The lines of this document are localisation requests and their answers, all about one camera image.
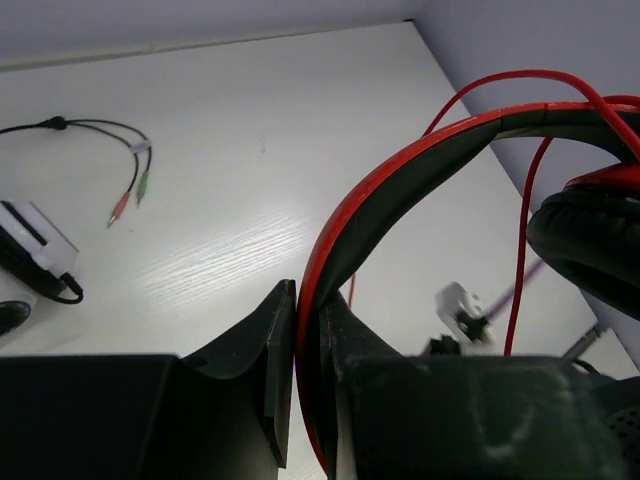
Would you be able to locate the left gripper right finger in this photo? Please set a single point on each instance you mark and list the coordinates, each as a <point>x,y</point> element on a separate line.
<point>391,416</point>

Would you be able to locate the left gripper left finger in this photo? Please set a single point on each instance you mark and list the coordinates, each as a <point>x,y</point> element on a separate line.
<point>221,412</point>

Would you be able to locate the red black headphones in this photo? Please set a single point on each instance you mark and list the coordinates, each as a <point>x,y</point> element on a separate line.
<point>588,232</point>

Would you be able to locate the white black striped headphones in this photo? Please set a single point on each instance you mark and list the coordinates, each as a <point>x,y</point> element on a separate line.
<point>37,261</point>

